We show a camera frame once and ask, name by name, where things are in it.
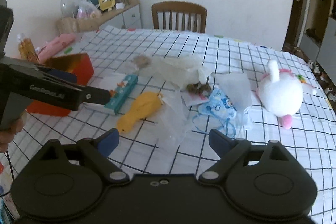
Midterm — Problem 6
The yellow soft toy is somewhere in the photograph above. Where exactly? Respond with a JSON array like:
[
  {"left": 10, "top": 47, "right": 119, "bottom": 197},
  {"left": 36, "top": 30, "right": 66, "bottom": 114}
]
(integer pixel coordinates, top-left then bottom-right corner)
[{"left": 116, "top": 92, "right": 163, "bottom": 133}]

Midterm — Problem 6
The brown fuzzy scrunchie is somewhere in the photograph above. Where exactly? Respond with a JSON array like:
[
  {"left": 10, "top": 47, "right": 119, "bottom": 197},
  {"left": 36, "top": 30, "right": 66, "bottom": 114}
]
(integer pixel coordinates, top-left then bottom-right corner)
[{"left": 186, "top": 77, "right": 212, "bottom": 94}]

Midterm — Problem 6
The clear plastic bag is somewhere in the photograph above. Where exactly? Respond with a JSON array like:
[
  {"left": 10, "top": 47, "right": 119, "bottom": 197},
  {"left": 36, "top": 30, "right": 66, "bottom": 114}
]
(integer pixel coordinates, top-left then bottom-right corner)
[{"left": 130, "top": 55, "right": 212, "bottom": 150}]

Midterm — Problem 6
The person's left hand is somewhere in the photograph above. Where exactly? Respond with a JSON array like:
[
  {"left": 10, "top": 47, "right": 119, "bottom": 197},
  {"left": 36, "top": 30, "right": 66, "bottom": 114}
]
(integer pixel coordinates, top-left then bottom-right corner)
[{"left": 0, "top": 111, "right": 27, "bottom": 153}]

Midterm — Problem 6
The orange red tin box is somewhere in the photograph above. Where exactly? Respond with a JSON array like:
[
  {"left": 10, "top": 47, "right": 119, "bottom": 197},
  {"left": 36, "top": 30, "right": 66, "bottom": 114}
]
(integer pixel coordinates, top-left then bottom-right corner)
[{"left": 27, "top": 53, "right": 94, "bottom": 117}]

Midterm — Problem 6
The amber liquid bottle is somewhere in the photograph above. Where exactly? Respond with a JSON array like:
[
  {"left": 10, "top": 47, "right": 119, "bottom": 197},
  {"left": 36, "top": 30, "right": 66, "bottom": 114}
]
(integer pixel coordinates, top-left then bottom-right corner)
[{"left": 17, "top": 34, "right": 39, "bottom": 64}]

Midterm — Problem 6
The teal white picture book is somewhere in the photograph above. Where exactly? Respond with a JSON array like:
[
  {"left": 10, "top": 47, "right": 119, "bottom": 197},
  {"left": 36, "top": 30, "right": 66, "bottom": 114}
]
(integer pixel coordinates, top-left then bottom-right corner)
[{"left": 90, "top": 74, "right": 139, "bottom": 116}]

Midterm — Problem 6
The pink folded cloth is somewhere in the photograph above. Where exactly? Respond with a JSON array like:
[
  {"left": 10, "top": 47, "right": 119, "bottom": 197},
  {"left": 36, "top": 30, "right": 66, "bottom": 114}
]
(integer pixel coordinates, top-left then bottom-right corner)
[{"left": 38, "top": 34, "right": 76, "bottom": 64}]

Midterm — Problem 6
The blue cartoon face mask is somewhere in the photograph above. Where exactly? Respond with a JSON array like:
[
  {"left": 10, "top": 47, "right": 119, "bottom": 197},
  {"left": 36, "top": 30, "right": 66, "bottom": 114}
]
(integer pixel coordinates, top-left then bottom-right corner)
[{"left": 192, "top": 88, "right": 252, "bottom": 138}]

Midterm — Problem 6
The cardboard box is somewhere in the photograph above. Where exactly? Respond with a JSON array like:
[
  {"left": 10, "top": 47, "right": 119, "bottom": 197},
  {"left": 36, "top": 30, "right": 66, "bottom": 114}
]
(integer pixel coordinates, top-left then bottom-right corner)
[{"left": 56, "top": 17, "right": 102, "bottom": 34}]

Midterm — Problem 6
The pink items plastic bag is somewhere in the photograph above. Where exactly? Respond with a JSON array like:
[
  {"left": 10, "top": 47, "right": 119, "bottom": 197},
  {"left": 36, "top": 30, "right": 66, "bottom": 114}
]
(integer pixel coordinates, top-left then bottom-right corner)
[{"left": 76, "top": 0, "right": 102, "bottom": 19}]

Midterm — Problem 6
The white pink plush toy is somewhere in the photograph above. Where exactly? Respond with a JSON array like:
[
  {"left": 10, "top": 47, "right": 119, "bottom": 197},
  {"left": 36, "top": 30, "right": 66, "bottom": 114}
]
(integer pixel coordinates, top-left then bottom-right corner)
[{"left": 256, "top": 59, "right": 317, "bottom": 129}]

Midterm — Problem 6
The grid pattern tablecloth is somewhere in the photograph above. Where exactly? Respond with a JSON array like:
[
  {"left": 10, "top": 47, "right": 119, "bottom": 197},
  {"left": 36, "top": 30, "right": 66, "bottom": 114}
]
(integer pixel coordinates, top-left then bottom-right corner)
[{"left": 0, "top": 24, "right": 336, "bottom": 224}]

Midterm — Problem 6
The white wooden side cabinet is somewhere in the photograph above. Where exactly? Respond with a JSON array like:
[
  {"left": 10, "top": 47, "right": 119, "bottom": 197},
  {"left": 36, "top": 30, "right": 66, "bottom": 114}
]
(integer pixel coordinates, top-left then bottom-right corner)
[{"left": 99, "top": 0, "right": 142, "bottom": 30}]

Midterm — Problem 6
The brown wooden chair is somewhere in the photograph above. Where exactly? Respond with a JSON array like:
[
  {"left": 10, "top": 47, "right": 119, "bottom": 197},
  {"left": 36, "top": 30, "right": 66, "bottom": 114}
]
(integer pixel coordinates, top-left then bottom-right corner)
[{"left": 151, "top": 1, "right": 207, "bottom": 34}]

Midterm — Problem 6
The grey wooden wall cabinet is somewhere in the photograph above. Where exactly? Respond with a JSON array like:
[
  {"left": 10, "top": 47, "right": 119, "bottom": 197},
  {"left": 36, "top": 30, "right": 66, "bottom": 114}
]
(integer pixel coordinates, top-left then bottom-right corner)
[{"left": 299, "top": 0, "right": 335, "bottom": 76}]

